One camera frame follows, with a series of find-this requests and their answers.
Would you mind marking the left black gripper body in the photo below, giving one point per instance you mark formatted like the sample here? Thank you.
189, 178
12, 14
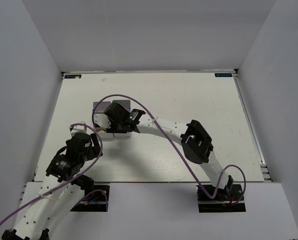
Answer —
92, 149

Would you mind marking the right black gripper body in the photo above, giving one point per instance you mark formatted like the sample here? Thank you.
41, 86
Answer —
115, 127

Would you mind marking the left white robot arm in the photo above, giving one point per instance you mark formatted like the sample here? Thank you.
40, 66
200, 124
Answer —
64, 185

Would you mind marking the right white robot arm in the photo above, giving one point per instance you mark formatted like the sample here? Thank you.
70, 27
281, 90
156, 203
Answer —
192, 137

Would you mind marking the right white organizer container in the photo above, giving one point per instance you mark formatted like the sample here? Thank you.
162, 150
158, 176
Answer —
127, 105

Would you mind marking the white organizer container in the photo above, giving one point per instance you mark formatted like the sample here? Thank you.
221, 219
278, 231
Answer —
127, 105
101, 120

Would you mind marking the left white organizer container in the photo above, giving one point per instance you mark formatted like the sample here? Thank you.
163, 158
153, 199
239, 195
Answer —
101, 120

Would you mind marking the left corner label sticker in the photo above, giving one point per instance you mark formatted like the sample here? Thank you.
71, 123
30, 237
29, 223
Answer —
72, 76

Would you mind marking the corner label sticker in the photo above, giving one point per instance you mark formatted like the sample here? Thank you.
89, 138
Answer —
223, 75
72, 76

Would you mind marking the right corner label sticker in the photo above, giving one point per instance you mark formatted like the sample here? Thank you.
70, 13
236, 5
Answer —
223, 75

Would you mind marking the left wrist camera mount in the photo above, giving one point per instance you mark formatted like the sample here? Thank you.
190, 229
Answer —
78, 128

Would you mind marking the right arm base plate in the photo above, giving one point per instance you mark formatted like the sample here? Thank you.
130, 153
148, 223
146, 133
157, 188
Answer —
221, 203

